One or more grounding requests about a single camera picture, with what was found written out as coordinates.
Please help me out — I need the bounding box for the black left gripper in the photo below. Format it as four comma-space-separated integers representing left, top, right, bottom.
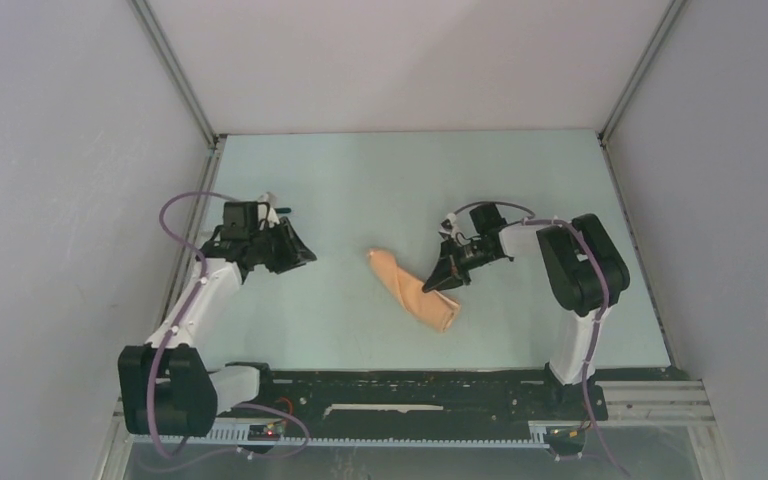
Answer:
249, 217, 316, 275

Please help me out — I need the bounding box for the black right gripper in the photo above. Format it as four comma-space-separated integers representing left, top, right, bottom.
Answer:
424, 236, 497, 294

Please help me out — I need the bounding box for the peach cloth napkin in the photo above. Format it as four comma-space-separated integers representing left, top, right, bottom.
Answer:
367, 248, 461, 333

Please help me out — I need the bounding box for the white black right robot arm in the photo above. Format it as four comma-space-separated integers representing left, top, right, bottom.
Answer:
423, 202, 630, 418

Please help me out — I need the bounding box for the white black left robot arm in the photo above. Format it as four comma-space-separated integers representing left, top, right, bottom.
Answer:
117, 217, 316, 437

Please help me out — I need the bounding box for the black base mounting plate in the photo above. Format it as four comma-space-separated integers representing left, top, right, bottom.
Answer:
213, 362, 607, 442

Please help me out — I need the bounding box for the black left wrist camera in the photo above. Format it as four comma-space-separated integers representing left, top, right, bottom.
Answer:
220, 192, 280, 241

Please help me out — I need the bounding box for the white toothed cable duct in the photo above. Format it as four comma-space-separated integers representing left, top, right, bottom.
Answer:
133, 423, 551, 450

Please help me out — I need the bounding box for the aluminium frame rail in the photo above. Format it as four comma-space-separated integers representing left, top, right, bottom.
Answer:
596, 380, 715, 427

